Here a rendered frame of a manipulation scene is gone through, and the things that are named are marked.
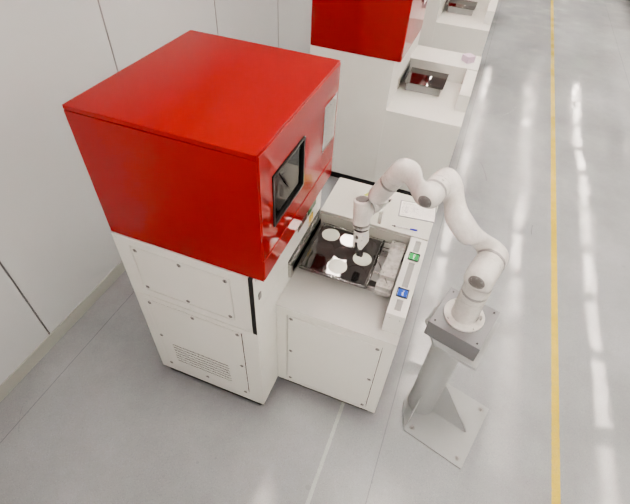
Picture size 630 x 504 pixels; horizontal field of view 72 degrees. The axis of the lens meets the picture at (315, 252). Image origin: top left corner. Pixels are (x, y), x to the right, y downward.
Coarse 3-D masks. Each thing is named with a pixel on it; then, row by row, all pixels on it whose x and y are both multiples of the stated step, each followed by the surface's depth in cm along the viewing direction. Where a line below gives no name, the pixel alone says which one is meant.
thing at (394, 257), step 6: (390, 252) 239; (396, 252) 239; (402, 252) 239; (390, 258) 235; (396, 258) 236; (384, 264) 232; (390, 264) 232; (396, 264) 232; (384, 270) 229; (390, 270) 229; (396, 270) 229; (384, 282) 223; (390, 282) 223; (378, 294) 221; (384, 294) 219
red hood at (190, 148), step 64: (192, 64) 176; (256, 64) 179; (320, 64) 182; (128, 128) 144; (192, 128) 142; (256, 128) 144; (320, 128) 185; (128, 192) 168; (192, 192) 154; (256, 192) 143; (192, 256) 181; (256, 256) 165
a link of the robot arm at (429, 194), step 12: (396, 168) 174; (408, 168) 171; (420, 168) 170; (384, 180) 181; (396, 180) 177; (408, 180) 172; (420, 180) 165; (432, 180) 166; (420, 192) 164; (432, 192) 162; (444, 192) 165; (420, 204) 167; (432, 204) 164
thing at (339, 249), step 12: (324, 228) 247; (336, 228) 247; (324, 240) 240; (336, 240) 240; (348, 240) 241; (372, 240) 242; (312, 252) 233; (324, 252) 233; (336, 252) 234; (348, 252) 234; (372, 252) 235; (312, 264) 227; (324, 264) 227; (348, 264) 228; (372, 264) 229; (336, 276) 222; (348, 276) 222; (360, 276) 223
